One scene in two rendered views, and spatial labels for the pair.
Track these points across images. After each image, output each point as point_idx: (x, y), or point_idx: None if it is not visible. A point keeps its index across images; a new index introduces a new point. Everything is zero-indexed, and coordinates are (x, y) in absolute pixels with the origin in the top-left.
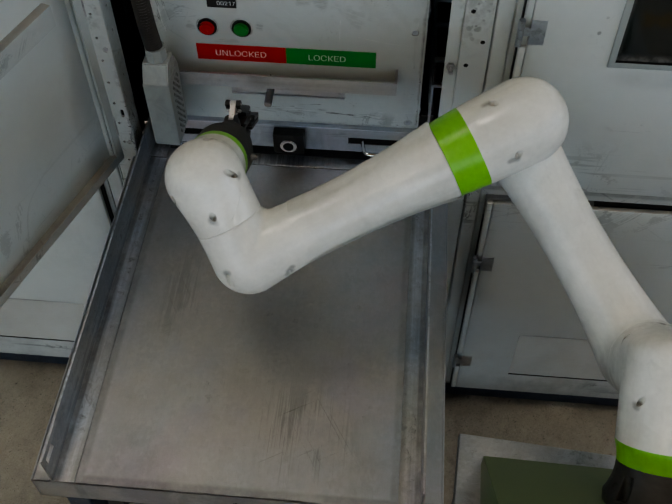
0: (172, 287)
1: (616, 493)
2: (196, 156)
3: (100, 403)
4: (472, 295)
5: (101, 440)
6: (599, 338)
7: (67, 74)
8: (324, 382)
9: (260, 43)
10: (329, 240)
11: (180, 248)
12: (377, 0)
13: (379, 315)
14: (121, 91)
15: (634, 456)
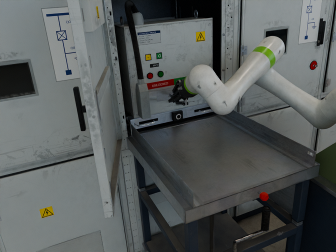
0: (175, 155)
1: None
2: (202, 65)
3: None
4: None
5: (197, 192)
6: (313, 111)
7: (110, 98)
8: (249, 155)
9: (166, 78)
10: (246, 85)
11: (167, 147)
12: (199, 54)
13: (245, 139)
14: (124, 106)
15: None
